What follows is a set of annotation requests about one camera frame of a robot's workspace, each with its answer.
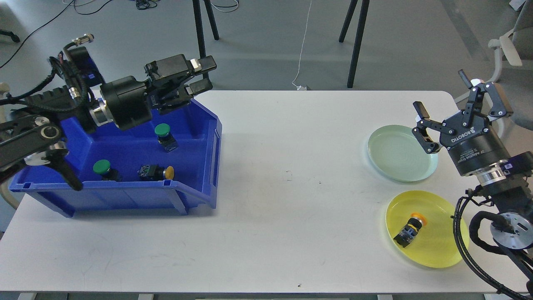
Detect black tripod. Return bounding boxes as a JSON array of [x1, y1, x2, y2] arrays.
[[338, 0, 371, 88], [192, 0, 219, 58]]

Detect white cable on floor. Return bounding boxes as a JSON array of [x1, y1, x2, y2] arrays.
[[291, 0, 313, 90]]

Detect black cables on floor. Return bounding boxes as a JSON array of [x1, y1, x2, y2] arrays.
[[0, 0, 240, 69]]

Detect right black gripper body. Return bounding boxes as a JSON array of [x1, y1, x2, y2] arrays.
[[442, 112, 511, 176]]

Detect right black tripod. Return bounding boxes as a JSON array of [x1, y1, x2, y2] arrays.
[[338, 0, 371, 88]]

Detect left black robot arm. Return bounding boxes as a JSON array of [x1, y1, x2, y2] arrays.
[[1, 34, 217, 190]]

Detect left black tripod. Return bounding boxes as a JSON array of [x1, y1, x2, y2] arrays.
[[192, 0, 219, 58]]

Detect yellow push button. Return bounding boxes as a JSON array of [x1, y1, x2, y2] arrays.
[[137, 165, 175, 182], [393, 212, 428, 248]]

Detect blue plastic bin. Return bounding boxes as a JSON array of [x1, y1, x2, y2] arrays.
[[9, 100, 222, 217]]

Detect green push button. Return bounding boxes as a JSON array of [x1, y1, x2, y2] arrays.
[[92, 159, 122, 182], [154, 123, 179, 152]]

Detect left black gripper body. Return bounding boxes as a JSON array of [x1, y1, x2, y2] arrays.
[[100, 76, 196, 130]]

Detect pale green plate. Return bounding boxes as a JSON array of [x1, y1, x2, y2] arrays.
[[366, 125, 438, 183]]

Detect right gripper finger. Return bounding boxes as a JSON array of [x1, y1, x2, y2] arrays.
[[412, 101, 452, 154], [458, 70, 514, 125]]

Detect grey office chair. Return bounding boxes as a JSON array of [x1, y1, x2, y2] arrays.
[[454, 0, 533, 134]]

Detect yellow plate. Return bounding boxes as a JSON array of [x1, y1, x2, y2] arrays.
[[385, 190, 462, 268]]

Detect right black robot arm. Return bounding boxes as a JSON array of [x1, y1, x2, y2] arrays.
[[412, 70, 533, 300]]

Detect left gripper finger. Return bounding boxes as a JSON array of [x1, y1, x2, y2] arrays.
[[144, 54, 217, 84], [175, 78, 213, 103]]

